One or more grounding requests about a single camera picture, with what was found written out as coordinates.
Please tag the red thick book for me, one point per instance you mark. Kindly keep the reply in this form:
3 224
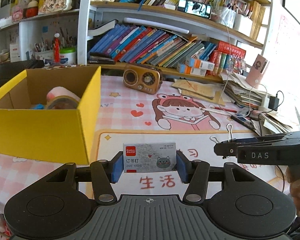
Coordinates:
230 49

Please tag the right human hand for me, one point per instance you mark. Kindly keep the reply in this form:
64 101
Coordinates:
299 192

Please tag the metal binder clip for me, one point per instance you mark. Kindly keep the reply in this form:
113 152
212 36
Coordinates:
228 137

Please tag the smartphone on shelf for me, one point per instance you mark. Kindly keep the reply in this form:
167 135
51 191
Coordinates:
195 8

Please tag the yellow cardboard box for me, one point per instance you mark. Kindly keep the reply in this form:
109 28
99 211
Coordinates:
53 135

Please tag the yellow tape roll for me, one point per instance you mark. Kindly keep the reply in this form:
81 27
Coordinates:
62 102

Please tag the black electronic piano keyboard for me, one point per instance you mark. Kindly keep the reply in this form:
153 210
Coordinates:
10 70

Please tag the brown cardboard pieces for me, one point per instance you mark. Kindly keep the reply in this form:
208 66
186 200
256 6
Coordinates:
207 92

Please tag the pink checkered tablecloth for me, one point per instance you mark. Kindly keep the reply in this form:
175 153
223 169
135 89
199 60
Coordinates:
128 118

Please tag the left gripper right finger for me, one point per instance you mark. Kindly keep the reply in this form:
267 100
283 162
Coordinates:
194 173

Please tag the pink cup holder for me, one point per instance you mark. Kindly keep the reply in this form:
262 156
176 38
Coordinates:
257 71

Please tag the stack of papers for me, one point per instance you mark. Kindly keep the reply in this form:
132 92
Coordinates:
253 104

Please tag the white pen holder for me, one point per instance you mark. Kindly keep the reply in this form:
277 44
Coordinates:
44 55

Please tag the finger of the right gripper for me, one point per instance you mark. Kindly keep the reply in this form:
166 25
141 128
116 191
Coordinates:
228 149

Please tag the blue wrapper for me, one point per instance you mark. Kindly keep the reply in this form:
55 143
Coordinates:
38 106

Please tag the red pencil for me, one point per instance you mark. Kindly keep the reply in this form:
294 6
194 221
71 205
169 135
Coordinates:
224 109

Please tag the orange white medicine box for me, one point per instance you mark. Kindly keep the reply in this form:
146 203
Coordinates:
197 63

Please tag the pink plush paw toy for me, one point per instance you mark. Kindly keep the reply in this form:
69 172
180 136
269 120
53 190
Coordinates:
60 91

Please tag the black power adapter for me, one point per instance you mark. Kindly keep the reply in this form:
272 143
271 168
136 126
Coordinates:
273 103

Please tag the brown retro radio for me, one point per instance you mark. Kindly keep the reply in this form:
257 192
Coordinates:
142 78

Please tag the staples box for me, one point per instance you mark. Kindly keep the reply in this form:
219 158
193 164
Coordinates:
149 157

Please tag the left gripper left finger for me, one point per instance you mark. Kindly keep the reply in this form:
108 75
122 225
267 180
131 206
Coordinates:
104 173

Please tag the white green lidded jar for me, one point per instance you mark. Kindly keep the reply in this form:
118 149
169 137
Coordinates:
68 56

